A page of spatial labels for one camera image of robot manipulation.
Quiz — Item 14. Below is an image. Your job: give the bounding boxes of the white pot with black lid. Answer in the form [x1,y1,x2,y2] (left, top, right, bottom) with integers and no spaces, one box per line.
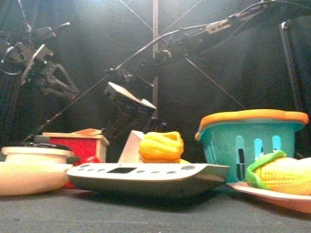
[0,134,77,166]

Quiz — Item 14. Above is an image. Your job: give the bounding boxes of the grey toy kitchen scale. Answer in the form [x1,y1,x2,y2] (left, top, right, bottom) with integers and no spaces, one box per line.
[65,162,231,199]

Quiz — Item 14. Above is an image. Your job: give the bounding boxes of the white toy cleaver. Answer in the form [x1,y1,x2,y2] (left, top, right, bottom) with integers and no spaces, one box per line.
[116,129,147,164]

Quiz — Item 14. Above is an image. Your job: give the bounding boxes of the pink plate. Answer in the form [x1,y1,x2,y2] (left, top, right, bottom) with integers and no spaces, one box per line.
[224,181,311,215]

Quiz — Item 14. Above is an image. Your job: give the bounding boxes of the red toy tomato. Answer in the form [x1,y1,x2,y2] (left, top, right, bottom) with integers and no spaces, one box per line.
[62,156,101,189]

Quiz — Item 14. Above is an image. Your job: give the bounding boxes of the black frame post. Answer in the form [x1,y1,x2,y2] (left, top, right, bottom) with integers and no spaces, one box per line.
[277,20,304,114]

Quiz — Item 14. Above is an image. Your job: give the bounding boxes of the vertical metal frame pole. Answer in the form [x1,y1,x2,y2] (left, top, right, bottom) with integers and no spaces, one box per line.
[152,0,160,120]

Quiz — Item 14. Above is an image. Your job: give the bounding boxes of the red wooden box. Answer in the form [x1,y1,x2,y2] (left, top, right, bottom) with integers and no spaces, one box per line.
[41,127,110,164]

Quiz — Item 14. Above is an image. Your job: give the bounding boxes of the toy corn with green husk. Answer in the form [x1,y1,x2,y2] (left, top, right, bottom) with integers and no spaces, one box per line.
[244,150,311,197]

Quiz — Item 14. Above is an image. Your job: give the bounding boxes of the cream bowl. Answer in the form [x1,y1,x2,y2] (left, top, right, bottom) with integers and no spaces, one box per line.
[0,160,74,197]

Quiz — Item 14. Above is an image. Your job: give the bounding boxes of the teal basket with orange rim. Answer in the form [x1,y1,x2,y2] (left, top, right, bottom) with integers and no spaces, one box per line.
[195,108,309,184]

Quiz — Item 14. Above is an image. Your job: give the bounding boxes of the yellow toy pasta bundle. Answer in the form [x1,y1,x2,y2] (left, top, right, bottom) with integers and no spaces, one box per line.
[137,130,192,165]

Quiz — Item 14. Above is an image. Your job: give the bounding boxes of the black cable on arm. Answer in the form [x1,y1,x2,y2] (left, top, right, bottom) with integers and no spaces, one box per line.
[113,23,216,71]

